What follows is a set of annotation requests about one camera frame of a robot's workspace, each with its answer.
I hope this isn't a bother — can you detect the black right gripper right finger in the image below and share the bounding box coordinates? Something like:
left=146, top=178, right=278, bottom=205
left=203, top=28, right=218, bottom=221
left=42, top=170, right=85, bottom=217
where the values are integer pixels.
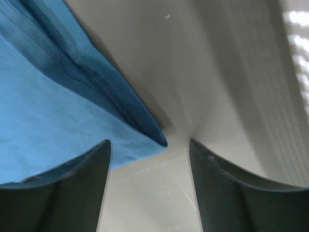
left=189, top=139, right=309, bottom=232

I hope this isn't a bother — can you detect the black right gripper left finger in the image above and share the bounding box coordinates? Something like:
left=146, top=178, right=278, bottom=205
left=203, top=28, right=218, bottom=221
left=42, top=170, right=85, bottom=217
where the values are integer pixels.
left=0, top=140, right=111, bottom=232

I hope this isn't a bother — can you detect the blue t shirt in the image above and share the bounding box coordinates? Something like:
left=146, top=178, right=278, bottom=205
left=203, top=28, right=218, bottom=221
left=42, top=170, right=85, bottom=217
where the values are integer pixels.
left=0, top=0, right=168, bottom=183

